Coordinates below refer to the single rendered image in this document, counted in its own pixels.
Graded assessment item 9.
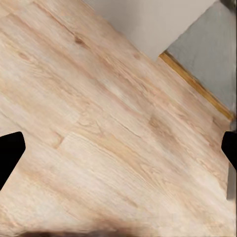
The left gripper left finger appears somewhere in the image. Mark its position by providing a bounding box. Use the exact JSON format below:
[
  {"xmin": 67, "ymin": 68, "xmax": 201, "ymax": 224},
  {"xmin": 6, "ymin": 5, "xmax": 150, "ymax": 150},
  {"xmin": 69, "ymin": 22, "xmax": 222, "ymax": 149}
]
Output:
[{"xmin": 0, "ymin": 131, "xmax": 26, "ymax": 190}]

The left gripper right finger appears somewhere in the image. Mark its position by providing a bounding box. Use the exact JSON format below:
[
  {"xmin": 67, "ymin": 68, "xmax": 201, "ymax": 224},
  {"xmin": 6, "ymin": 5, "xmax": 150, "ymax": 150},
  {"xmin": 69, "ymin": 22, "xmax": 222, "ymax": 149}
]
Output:
[{"xmin": 221, "ymin": 131, "xmax": 237, "ymax": 171}]

